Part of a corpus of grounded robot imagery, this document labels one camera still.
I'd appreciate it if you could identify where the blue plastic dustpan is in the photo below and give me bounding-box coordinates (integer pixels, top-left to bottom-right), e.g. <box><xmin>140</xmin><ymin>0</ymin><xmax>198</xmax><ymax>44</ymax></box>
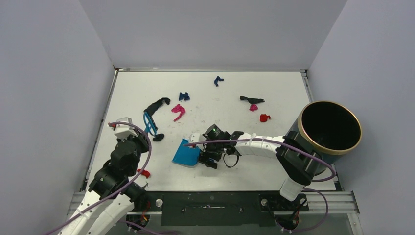
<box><xmin>172</xmin><ymin>139</ymin><xmax>201</xmax><ymax>167</ymax></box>

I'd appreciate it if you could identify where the red paper scrap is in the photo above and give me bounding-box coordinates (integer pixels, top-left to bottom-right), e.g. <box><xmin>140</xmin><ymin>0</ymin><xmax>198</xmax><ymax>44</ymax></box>
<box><xmin>137</xmin><ymin>169</ymin><xmax>151</xmax><ymax>179</ymax></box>

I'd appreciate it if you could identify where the small black paper scrap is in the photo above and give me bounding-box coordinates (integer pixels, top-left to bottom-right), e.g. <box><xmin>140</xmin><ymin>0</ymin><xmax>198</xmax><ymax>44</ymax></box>
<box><xmin>153</xmin><ymin>133</ymin><xmax>165</xmax><ymax>141</ymax></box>

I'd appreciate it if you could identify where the blue hand brush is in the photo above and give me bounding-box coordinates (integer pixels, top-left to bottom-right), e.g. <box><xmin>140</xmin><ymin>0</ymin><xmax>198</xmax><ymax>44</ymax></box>
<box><xmin>143</xmin><ymin>112</ymin><xmax>158</xmax><ymax>136</ymax></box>

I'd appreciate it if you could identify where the black paper scrap strip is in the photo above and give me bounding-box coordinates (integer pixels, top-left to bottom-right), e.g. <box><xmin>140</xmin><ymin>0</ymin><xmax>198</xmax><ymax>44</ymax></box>
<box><xmin>143</xmin><ymin>97</ymin><xmax>171</xmax><ymax>117</ymax></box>

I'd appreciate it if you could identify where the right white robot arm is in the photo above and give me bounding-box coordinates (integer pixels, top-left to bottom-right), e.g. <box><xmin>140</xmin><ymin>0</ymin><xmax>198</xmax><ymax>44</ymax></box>
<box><xmin>189</xmin><ymin>124</ymin><xmax>323</xmax><ymax>210</ymax></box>

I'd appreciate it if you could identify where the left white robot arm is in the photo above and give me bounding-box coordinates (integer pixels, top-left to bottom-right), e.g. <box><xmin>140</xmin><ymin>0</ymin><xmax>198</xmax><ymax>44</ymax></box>
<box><xmin>59</xmin><ymin>134</ymin><xmax>151</xmax><ymax>235</ymax></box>

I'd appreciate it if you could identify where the pink paper scrap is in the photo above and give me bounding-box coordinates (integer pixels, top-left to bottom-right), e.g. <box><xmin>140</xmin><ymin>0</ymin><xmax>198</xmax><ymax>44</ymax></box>
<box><xmin>171</xmin><ymin>104</ymin><xmax>186</xmax><ymax>122</ymax></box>

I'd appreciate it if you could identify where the dark blue paper scrap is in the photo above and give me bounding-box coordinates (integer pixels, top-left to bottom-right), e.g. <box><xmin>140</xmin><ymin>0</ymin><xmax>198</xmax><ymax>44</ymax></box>
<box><xmin>179</xmin><ymin>92</ymin><xmax>190</xmax><ymax>101</ymax></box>

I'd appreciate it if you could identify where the small pink scrap right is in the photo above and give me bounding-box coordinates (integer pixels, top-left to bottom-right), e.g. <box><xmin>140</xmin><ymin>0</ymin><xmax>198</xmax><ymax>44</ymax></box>
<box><xmin>249</xmin><ymin>104</ymin><xmax>258</xmax><ymax>112</ymax></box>

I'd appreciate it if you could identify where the red scrap right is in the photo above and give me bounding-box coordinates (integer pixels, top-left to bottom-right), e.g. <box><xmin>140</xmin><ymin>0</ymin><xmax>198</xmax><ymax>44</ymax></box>
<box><xmin>260</xmin><ymin>114</ymin><xmax>271</xmax><ymax>123</ymax></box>

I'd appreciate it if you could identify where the black paper scrap right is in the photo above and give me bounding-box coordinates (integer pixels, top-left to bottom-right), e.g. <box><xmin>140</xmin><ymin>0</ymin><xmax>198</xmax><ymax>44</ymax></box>
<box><xmin>239</xmin><ymin>96</ymin><xmax>265</xmax><ymax>105</ymax></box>

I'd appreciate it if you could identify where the far dark blue scrap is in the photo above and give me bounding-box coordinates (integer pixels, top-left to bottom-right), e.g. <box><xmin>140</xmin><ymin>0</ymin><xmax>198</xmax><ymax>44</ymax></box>
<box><xmin>214</xmin><ymin>76</ymin><xmax>224</xmax><ymax>87</ymax></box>

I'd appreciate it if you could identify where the black gold-rimmed waste bin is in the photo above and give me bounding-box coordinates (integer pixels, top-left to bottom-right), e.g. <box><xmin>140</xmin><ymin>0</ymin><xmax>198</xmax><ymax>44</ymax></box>
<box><xmin>276</xmin><ymin>101</ymin><xmax>362</xmax><ymax>182</ymax></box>

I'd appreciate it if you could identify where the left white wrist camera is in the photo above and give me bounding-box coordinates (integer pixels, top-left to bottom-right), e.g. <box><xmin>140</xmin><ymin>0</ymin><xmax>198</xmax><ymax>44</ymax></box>
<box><xmin>110</xmin><ymin>117</ymin><xmax>138</xmax><ymax>140</ymax></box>

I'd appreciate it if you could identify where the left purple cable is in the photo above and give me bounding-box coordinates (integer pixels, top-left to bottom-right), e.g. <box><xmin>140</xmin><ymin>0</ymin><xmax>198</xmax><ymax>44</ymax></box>
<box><xmin>42</xmin><ymin>121</ymin><xmax>182</xmax><ymax>235</ymax></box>

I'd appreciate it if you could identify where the purple cable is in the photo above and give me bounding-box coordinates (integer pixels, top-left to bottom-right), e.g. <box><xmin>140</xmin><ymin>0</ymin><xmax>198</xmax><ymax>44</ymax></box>
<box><xmin>42</xmin><ymin>121</ymin><xmax>182</xmax><ymax>235</ymax></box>
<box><xmin>184</xmin><ymin>138</ymin><xmax>337</xmax><ymax>234</ymax></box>

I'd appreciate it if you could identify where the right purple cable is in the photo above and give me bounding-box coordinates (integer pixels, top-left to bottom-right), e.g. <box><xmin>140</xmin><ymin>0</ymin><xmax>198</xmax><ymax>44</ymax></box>
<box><xmin>184</xmin><ymin>138</ymin><xmax>337</xmax><ymax>234</ymax></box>

